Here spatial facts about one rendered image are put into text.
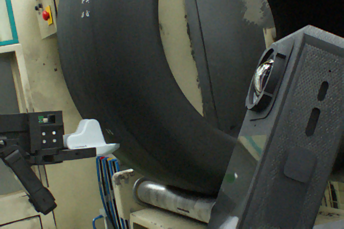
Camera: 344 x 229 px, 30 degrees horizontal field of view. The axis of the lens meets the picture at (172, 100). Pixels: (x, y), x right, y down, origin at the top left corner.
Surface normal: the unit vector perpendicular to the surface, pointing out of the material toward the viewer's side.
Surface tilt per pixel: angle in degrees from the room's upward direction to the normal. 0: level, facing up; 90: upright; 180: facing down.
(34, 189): 92
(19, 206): 90
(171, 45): 90
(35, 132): 90
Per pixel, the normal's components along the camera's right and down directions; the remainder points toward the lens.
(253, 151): -0.93, -0.35
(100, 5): -0.40, -0.05
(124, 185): 0.40, -0.03
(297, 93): 0.14, -0.07
